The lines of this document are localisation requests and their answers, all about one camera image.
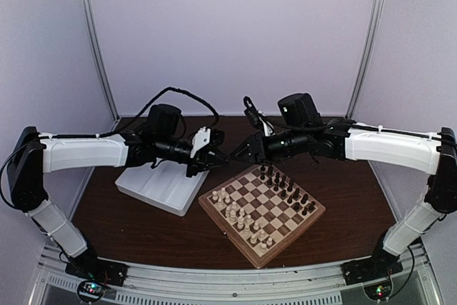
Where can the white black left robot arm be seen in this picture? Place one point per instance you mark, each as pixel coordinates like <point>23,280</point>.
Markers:
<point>37,154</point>

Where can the right controller board with LEDs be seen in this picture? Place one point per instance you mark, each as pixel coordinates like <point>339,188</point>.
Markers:
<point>378,291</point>

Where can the wooden chess board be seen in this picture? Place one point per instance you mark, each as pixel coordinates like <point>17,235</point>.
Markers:
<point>294,223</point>

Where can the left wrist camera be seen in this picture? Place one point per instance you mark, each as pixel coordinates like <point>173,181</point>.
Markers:
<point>206,139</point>

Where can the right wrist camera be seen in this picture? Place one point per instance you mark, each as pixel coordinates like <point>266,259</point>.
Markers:
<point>255,118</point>

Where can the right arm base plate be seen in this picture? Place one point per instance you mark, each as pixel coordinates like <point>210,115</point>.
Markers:
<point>369,269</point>

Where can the controller board with leds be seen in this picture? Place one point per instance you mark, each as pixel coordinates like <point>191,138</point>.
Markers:
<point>90,290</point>
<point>378,291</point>

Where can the white plastic sorting tray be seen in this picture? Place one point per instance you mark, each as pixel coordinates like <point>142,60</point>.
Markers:
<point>166,187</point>

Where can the aluminium right corner post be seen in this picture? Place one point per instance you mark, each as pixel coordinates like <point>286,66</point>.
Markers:
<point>368,47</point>

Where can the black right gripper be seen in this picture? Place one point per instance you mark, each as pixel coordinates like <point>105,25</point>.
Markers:
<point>259,153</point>

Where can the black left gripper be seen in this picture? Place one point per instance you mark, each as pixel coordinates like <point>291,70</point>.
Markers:
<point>203,158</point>

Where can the left controller board with LEDs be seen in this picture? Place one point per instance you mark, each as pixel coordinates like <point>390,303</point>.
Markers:
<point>90,290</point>

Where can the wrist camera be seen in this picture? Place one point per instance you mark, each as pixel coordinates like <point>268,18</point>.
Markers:
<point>255,118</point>
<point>206,139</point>

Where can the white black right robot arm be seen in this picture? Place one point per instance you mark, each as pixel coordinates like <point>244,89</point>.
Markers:
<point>302,130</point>

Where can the aluminium left corner post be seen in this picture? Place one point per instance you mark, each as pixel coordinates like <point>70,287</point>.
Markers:
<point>98,59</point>

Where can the aluminium front frame rail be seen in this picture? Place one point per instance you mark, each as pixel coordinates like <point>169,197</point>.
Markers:
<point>314,284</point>

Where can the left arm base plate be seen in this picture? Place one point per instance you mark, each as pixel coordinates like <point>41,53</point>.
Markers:
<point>99,270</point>

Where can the white chess pieces group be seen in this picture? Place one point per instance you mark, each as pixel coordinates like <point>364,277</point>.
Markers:
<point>249,218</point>

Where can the aluminium corner post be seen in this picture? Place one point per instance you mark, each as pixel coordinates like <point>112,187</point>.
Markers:
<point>368,47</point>
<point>98,59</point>

